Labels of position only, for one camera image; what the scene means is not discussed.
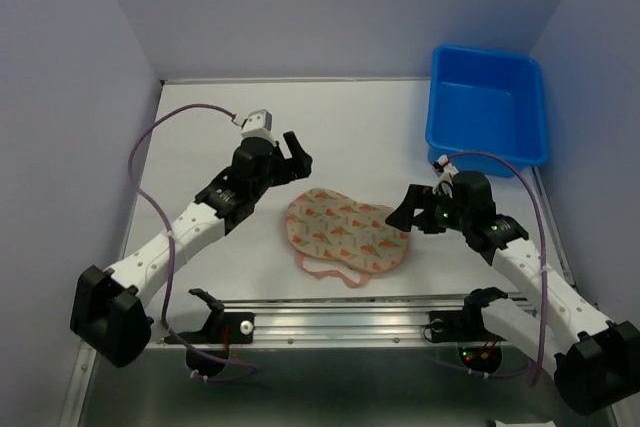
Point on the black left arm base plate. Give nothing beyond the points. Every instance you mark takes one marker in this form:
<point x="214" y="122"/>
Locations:
<point x="204" y="319"/>

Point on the floral mesh laundry bag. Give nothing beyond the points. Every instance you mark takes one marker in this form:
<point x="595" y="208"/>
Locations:
<point x="336" y="236"/>

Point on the aluminium mounting rail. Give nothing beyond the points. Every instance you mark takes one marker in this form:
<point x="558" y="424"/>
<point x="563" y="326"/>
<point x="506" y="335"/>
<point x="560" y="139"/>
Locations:
<point x="344" y="324"/>

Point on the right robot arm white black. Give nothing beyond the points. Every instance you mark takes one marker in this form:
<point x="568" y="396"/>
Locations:
<point x="593" y="360"/>

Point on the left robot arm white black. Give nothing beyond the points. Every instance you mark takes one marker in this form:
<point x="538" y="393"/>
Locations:
<point x="109" y="304"/>

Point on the white paper sheet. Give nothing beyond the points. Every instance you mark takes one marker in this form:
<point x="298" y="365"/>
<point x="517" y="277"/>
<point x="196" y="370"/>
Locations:
<point x="498" y="423"/>

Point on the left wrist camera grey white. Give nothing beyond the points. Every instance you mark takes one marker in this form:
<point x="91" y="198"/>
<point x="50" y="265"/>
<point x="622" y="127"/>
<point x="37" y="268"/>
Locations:
<point x="258" y="124"/>

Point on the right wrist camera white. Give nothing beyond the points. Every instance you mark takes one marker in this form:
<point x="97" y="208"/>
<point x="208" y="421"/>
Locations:
<point x="445" y="171"/>

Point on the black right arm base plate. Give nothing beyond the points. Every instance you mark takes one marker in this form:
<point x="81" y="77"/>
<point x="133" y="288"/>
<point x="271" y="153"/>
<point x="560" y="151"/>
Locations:
<point x="445" y="326"/>

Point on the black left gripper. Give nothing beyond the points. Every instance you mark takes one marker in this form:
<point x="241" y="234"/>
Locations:
<point x="294" y="168"/>

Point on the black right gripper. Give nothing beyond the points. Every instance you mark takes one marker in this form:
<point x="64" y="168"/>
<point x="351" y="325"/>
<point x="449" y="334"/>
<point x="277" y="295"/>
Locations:
<point x="418" y="197"/>

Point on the blue plastic bin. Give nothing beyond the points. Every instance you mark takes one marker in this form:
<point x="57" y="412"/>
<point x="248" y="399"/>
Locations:
<point x="489" y="101"/>

